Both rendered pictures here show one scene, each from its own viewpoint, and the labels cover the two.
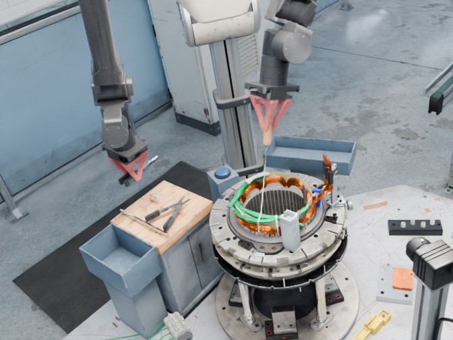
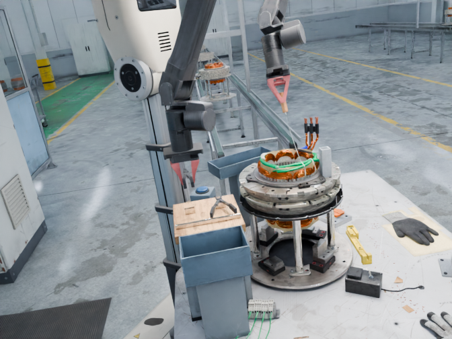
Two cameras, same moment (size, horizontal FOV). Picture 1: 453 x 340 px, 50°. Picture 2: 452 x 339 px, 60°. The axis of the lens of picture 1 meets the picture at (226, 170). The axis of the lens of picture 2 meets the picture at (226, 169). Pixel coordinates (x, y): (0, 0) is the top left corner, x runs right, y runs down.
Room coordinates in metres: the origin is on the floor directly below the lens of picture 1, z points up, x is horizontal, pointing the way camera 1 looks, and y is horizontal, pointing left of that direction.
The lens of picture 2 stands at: (0.32, 0.94, 1.58)
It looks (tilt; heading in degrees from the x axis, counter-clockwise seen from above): 21 degrees down; 308
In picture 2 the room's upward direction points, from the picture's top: 8 degrees counter-clockwise
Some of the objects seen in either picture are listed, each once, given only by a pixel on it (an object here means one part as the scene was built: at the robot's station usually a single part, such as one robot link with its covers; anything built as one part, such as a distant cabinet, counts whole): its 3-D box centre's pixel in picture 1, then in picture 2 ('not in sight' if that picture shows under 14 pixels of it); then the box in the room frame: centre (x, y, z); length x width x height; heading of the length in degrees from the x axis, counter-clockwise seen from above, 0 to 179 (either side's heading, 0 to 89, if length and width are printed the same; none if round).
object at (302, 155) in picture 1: (311, 186); (245, 190); (1.16, -0.25, 0.92); 0.25 x 0.11 x 0.28; 62
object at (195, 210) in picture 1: (162, 214); (206, 217); (1.00, 0.19, 1.05); 0.20 x 0.19 x 0.02; 134
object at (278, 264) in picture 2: (239, 292); (274, 262); (0.89, 0.03, 0.83); 0.05 x 0.04 x 0.02; 160
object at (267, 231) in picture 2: not in sight; (265, 230); (1.00, -0.11, 0.85); 0.06 x 0.04 x 0.05; 88
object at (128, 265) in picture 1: (131, 286); (220, 287); (0.90, 0.30, 0.92); 0.17 x 0.11 x 0.28; 44
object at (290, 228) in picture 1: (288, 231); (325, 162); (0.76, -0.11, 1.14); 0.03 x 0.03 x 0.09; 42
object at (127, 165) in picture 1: (130, 162); (186, 167); (1.01, 0.23, 1.22); 0.07 x 0.07 x 0.09; 44
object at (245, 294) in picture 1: (245, 295); (297, 245); (0.81, 0.01, 0.91); 0.02 x 0.02 x 0.21
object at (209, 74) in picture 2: not in sight; (216, 83); (2.87, -2.35, 0.94); 0.39 x 0.39 x 0.30
